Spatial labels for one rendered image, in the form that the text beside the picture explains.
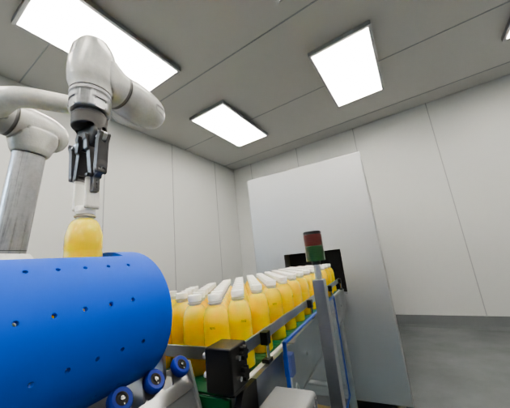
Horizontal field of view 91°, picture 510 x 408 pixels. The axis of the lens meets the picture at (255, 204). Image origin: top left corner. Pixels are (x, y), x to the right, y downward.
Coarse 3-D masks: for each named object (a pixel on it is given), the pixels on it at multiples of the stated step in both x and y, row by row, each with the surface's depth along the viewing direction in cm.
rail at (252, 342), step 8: (336, 280) 189; (312, 296) 126; (304, 304) 112; (288, 312) 94; (296, 312) 101; (280, 320) 86; (288, 320) 93; (264, 328) 76; (272, 328) 80; (256, 336) 70; (248, 344) 65; (256, 344) 69; (248, 352) 65
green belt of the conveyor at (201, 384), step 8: (304, 320) 112; (296, 328) 101; (256, 360) 72; (168, 368) 73; (200, 376) 66; (200, 384) 62; (200, 392) 60; (208, 400) 58; (216, 400) 57; (224, 400) 56
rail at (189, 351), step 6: (168, 348) 69; (174, 348) 68; (180, 348) 67; (186, 348) 66; (192, 348) 65; (198, 348) 64; (204, 348) 64; (168, 354) 68; (174, 354) 68; (180, 354) 67; (186, 354) 66; (192, 354) 65; (198, 354) 64
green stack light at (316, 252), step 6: (312, 246) 83; (318, 246) 83; (306, 252) 84; (312, 252) 82; (318, 252) 82; (324, 252) 84; (306, 258) 84; (312, 258) 82; (318, 258) 82; (324, 258) 83
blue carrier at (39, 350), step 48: (0, 288) 33; (48, 288) 37; (96, 288) 43; (144, 288) 50; (0, 336) 30; (48, 336) 34; (96, 336) 39; (144, 336) 47; (0, 384) 29; (48, 384) 34; (96, 384) 40
